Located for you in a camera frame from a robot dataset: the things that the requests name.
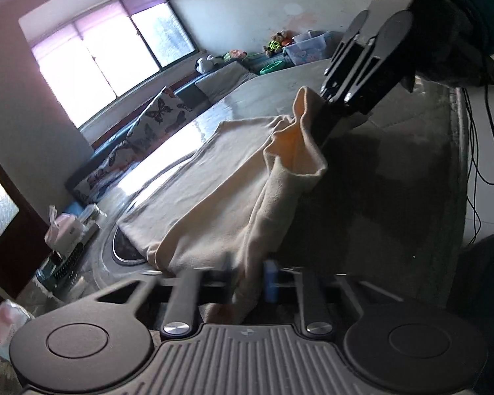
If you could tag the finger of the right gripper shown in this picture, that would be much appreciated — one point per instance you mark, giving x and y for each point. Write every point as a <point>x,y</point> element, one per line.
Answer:
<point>382,66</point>
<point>344,58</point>

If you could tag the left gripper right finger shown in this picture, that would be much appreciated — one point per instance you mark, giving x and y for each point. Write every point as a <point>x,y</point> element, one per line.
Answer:
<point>298,291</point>

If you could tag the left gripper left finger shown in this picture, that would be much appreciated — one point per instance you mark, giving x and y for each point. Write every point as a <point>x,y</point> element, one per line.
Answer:
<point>192,289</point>

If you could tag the cream beige garment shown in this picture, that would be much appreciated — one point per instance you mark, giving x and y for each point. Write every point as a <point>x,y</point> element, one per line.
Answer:
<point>235,199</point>

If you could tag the clear plastic storage box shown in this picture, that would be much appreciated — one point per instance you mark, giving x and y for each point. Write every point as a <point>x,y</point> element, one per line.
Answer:
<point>320,45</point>

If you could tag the stuffed toys pile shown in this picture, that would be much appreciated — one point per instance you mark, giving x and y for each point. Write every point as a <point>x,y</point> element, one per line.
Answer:
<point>278,42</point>

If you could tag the round black induction plate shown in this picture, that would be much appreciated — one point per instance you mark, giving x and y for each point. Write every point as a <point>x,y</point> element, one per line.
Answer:
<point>114,258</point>

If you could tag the grey quilted star tablecloth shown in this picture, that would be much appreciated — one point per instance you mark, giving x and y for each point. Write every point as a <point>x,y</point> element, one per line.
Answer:
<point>381,231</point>

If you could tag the white remote control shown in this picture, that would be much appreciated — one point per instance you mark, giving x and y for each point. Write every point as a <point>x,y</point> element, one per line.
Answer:
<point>91,229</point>

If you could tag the teal black basket tool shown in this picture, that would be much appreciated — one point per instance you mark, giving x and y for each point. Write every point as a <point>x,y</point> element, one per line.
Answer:
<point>57,273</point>

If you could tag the blue corner sofa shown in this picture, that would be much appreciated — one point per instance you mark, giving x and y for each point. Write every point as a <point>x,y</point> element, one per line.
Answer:
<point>191,96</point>

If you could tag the grey cushion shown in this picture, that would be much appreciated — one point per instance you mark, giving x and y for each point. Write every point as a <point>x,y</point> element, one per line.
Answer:
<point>223,81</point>

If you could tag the green packet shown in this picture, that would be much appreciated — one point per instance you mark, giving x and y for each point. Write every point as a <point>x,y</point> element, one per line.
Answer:
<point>91,212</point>

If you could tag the panda plush toy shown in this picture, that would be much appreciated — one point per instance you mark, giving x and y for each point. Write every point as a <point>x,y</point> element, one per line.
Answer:
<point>208,63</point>

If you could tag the white tissue box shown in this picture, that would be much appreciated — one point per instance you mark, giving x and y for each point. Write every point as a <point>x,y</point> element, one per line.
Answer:
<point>64,231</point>

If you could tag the pink tissue pack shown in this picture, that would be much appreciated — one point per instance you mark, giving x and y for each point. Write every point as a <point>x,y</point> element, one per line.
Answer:
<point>12,317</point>

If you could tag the left butterfly pillow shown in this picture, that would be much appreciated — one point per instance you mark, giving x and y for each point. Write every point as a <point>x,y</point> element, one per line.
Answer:
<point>97,182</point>

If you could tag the butterfly pillow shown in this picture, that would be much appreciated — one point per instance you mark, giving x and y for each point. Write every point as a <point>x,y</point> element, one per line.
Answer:
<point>163,117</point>
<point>97,182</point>

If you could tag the dark wooden door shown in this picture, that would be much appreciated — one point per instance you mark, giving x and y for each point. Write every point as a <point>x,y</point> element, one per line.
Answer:
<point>22,248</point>

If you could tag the right butterfly pillow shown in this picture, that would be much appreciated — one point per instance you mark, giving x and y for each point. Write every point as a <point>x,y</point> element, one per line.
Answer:
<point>163,117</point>

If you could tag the window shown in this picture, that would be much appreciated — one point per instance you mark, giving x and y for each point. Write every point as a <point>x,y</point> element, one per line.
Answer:
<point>97,57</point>

